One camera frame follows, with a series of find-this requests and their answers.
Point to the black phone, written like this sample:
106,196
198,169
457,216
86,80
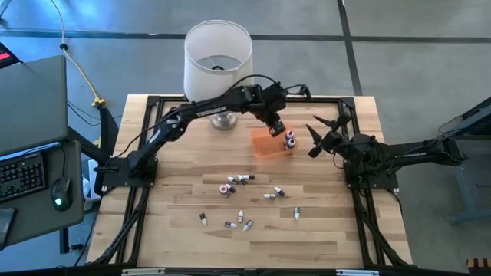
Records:
5,228

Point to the blue grey table frame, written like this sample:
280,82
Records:
466,195

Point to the black device red light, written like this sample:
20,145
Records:
5,56

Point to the black tip food coloring bottle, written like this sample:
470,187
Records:
291,143

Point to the black aluminium rig frame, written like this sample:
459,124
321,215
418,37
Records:
326,100

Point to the white shade silver lamp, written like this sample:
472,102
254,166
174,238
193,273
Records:
199,76

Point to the red tip food coloring bottle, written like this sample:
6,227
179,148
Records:
289,135

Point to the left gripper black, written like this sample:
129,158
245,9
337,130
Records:
277,128

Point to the white power box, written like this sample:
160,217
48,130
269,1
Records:
92,180

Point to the small white-capped dropper bottle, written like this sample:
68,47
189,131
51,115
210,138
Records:
297,212
279,191
230,188
248,177
203,219
232,179
241,179
269,196

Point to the black mouse with light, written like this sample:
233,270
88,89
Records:
61,191

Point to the orange black striped block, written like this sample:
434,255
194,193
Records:
477,264

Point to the blue label dropper bottle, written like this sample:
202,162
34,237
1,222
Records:
248,225

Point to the grey computer monitor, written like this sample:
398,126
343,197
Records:
30,103

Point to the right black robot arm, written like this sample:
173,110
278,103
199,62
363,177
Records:
414,151

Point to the black computer keyboard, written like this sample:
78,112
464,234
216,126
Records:
19,176

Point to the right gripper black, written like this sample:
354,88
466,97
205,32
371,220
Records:
333,141

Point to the orange translucent plastic bin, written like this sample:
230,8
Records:
266,147

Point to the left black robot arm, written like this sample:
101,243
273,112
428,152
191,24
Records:
215,107

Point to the grey computer desk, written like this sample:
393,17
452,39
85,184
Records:
46,218

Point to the purple label dropper bottle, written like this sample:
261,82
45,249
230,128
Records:
230,224

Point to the silver aluminium frame bracket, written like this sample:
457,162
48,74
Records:
356,273
144,272

